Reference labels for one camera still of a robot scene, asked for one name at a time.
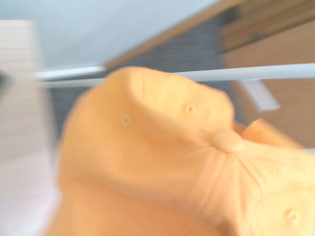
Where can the yellow baseball cap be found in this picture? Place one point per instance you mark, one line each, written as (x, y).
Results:
(160, 172)

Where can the white wooden coat rack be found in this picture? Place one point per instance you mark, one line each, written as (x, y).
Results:
(221, 73)

